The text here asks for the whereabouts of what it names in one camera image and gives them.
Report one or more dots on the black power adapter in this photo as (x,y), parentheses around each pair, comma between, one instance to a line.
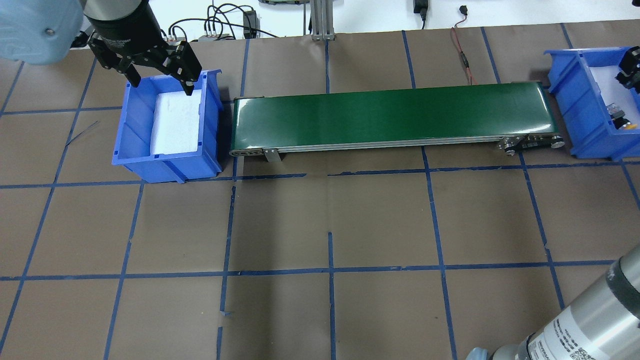
(421,8)

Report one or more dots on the blue destination bin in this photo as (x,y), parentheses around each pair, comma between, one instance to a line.
(583,111)

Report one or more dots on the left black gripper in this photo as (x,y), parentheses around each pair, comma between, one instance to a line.
(123,31)

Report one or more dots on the white foam pad source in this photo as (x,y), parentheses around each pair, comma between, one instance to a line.
(176,123)

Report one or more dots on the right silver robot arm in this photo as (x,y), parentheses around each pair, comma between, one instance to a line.
(602,323)

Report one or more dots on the yellow push button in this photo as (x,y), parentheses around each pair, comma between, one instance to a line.
(623,117)

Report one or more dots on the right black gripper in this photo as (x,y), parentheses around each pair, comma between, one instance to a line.
(631,67)

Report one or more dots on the blue source bin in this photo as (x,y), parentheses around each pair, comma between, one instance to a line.
(132,143)

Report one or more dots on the green conveyor belt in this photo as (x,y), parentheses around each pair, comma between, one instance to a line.
(516,116)

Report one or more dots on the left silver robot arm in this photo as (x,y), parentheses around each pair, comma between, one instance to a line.
(42,32)

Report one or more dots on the white foam pad destination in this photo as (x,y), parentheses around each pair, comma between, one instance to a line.
(610,90)

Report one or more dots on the aluminium frame post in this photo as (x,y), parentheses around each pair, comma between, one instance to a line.
(321,19)

